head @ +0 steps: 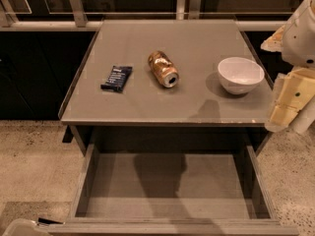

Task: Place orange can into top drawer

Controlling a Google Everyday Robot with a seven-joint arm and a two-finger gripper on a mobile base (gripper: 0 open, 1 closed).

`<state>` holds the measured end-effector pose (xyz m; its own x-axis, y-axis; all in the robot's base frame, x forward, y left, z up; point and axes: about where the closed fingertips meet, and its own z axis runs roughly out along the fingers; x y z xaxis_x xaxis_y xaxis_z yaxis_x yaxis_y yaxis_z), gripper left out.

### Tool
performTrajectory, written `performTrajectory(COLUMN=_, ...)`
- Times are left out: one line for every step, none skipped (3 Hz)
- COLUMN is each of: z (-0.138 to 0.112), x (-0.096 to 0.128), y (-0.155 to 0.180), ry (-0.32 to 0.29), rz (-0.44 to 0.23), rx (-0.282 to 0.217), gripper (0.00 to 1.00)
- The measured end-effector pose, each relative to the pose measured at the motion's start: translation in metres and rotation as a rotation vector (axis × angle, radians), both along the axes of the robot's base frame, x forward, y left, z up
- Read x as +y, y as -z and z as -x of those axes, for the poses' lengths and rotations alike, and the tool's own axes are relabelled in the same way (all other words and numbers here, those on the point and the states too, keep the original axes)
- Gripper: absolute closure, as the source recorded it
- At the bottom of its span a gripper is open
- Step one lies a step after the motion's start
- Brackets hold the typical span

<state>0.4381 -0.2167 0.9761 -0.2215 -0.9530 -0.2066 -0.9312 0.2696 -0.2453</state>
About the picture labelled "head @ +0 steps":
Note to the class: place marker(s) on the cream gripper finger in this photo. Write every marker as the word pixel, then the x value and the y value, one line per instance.
pixel 293 102
pixel 274 43

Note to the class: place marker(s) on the grey cabinet counter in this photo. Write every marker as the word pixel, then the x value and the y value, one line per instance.
pixel 195 47

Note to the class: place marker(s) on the crushed orange soda can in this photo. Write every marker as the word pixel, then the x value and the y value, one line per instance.
pixel 163 69

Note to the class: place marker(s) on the dark blue snack bar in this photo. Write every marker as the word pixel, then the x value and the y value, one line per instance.
pixel 117 78

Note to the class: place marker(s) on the grey open top drawer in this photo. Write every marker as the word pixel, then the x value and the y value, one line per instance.
pixel 172 194

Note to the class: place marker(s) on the white ceramic bowl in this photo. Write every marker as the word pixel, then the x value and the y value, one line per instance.
pixel 239 75

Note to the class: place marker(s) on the metal railing frame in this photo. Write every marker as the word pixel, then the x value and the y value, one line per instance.
pixel 251 15

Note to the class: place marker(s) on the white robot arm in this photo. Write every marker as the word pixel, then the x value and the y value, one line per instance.
pixel 299 37

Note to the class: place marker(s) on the white robot base corner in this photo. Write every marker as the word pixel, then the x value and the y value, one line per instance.
pixel 26 227

